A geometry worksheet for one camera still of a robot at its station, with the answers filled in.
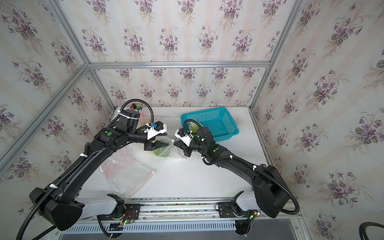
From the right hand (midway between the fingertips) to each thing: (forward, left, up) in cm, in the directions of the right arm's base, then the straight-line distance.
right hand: (178, 142), depth 76 cm
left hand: (-2, +5, +8) cm, 9 cm away
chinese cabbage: (-2, +9, -7) cm, 11 cm away
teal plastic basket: (+31, -27, -21) cm, 46 cm away
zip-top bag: (-9, +30, -17) cm, 36 cm away
